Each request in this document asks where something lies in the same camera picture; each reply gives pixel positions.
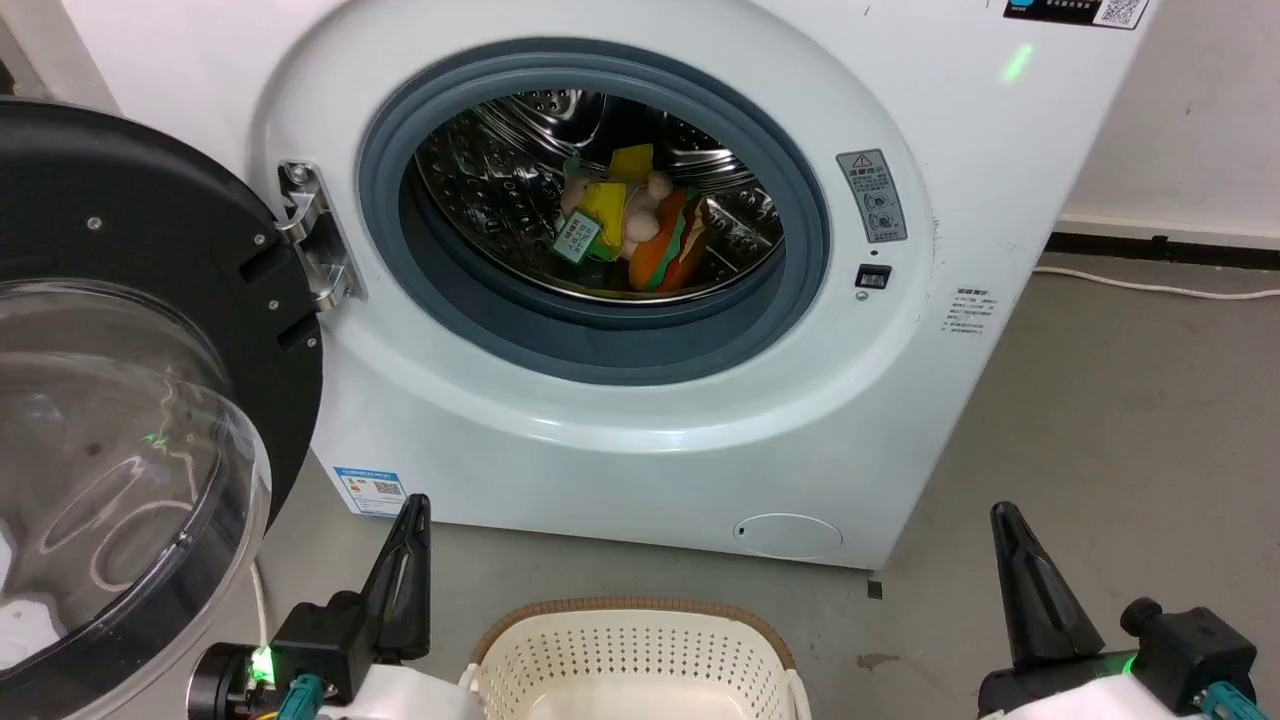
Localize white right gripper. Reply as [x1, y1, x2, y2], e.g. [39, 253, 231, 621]
[977, 501, 1206, 720]

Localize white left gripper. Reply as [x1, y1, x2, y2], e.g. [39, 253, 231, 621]
[340, 494, 483, 720]

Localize cream perforated laundry basket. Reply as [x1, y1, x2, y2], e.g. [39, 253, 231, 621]
[462, 597, 813, 720]

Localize white front-load washing machine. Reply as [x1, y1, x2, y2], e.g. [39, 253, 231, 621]
[60, 0, 1161, 571]

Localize hamburger plush toy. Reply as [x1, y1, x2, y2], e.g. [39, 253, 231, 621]
[628, 188, 717, 293]

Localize pink doll plush yellow clothes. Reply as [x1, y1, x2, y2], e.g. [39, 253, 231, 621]
[560, 145, 674, 261]

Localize blue energy label sticker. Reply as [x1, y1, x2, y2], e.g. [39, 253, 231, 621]
[334, 466, 408, 517]

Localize round white filter cover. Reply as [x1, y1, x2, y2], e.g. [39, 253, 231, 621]
[733, 513, 844, 561]

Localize small printed text label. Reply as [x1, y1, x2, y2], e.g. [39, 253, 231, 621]
[943, 287, 1003, 338]

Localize grey rubber door gasket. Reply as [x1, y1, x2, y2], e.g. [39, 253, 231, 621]
[357, 50, 831, 386]

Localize metal door hinge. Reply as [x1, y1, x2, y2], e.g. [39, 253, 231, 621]
[275, 160, 369, 313]

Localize black baseboard strip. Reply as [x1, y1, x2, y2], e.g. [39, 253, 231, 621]
[1044, 232, 1280, 272]

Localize green hang tag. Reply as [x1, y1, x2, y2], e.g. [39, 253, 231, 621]
[553, 212, 602, 266]

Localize steel washer drum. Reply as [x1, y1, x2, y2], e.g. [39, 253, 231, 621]
[415, 90, 786, 301]

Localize grey warning sticker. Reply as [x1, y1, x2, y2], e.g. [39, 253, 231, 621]
[836, 149, 909, 244]

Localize black washer door clear glass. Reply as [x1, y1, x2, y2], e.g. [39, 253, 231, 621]
[0, 100, 326, 720]

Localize black QR code label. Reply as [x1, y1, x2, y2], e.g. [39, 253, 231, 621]
[1004, 0, 1151, 31]

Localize thin white cable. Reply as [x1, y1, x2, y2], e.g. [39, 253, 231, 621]
[249, 558, 271, 651]

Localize teal left cable connector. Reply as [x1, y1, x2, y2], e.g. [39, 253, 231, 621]
[277, 674, 327, 720]

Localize teal cable connector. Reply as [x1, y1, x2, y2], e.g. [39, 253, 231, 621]
[1198, 680, 1257, 720]
[277, 674, 327, 720]

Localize teal right cable connector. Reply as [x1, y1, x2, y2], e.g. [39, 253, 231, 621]
[1198, 680, 1257, 720]

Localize white floor cable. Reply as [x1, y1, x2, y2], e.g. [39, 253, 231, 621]
[1033, 264, 1280, 302]

